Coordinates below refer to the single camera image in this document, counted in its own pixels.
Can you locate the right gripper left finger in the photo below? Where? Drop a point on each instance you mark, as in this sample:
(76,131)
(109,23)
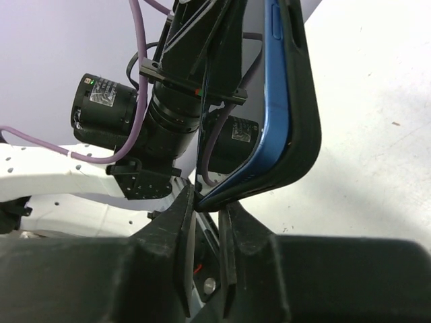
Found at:
(147,277)

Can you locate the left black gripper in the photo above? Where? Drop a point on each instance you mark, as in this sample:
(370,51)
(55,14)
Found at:
(171,91)

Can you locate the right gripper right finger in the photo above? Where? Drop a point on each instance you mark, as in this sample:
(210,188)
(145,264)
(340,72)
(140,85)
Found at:
(282,278)

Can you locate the blue phone black screen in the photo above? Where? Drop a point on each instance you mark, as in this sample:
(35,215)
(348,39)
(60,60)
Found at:
(246,110)

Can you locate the black phone case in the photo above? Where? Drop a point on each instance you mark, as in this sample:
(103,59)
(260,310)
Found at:
(304,141)

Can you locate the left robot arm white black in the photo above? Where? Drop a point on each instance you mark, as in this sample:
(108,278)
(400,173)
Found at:
(130,137)

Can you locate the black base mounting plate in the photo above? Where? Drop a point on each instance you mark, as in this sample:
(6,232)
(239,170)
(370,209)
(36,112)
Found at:
(206,268)

